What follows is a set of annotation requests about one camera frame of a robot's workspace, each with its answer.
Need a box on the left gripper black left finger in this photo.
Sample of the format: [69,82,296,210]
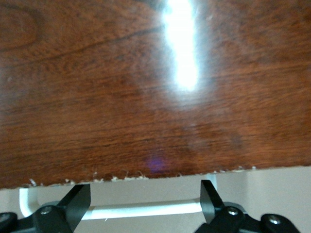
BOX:
[0,184,92,233]

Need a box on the dark brown wooden cabinet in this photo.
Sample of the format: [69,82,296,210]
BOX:
[0,0,311,190]

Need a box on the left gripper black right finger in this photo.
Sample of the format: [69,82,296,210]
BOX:
[194,180,298,233]

